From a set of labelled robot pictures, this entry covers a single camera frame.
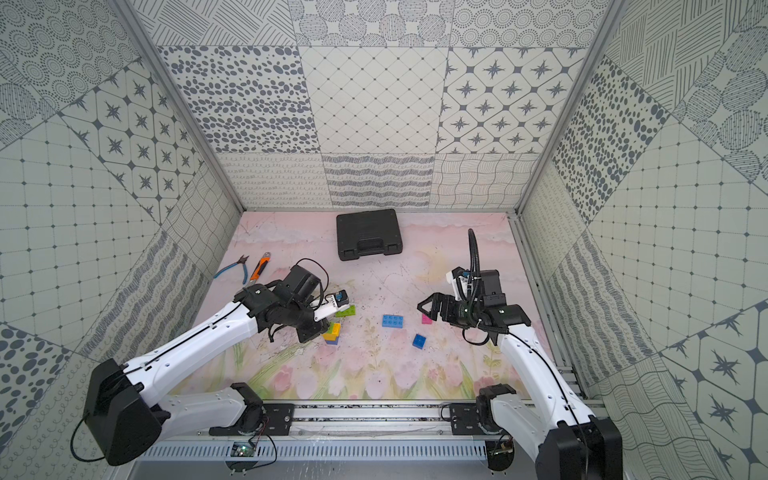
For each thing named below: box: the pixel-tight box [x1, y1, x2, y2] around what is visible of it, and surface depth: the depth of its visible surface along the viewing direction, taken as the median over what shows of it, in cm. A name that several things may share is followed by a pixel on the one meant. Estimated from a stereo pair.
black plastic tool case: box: [336, 209, 403, 261], surface depth 112 cm
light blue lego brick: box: [382, 314, 404, 329], surface depth 92 cm
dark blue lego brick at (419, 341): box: [412, 333, 427, 350], surface depth 88 cm
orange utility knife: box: [250, 252, 271, 283], surface depth 106 cm
